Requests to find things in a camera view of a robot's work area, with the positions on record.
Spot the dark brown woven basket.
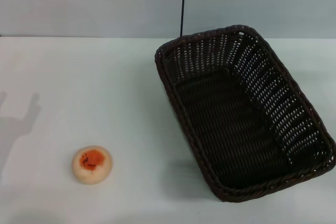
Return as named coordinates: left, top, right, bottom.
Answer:
left=154, top=24, right=336, bottom=203

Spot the round bun with orange top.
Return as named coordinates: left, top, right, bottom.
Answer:
left=72, top=145, right=114, bottom=185

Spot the black vertical wall strip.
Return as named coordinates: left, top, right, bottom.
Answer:
left=180, top=0, right=186, bottom=36

